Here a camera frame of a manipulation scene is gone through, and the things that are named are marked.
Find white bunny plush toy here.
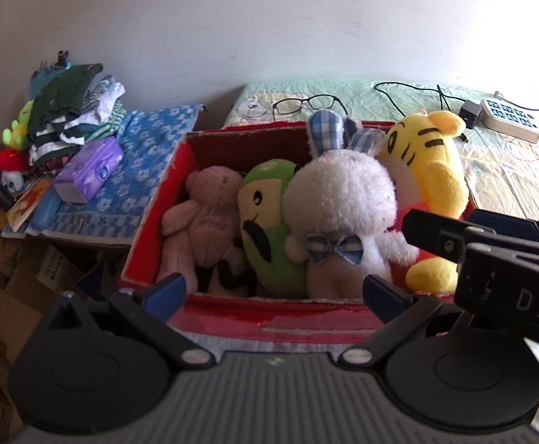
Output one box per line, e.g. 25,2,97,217
282,109,419,300

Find floral bed sheet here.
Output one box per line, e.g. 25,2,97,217
225,78,539,221

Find pink teddy bear plush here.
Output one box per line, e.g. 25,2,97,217
157,166,246,296

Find red cardboard box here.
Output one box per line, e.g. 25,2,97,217
118,119,481,348

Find yellow tiger plush toy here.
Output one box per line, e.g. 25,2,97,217
377,110,470,296

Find white power strip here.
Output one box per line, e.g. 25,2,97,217
480,98,539,144

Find black charger adapter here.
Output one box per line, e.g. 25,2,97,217
459,100,482,130

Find green pear plush toy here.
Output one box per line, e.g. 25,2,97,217
237,159,306,299

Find purple tissue pack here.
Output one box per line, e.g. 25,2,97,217
53,137,124,205

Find cardboard boxes on floor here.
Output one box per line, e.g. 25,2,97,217
0,121,127,442

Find blue floral cloth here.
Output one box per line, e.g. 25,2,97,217
17,104,206,246

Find colourful picture book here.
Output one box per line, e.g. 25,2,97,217
6,175,53,232

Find red white plush toy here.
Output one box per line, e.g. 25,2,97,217
0,147,31,194

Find pile of folded clothes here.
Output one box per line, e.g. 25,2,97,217
27,51,126,174

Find neon green plush toy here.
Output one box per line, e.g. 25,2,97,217
1,100,34,151

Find black charger cable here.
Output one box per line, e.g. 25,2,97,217
373,80,472,144

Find black frame eyeglasses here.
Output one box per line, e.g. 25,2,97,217
271,93,348,121

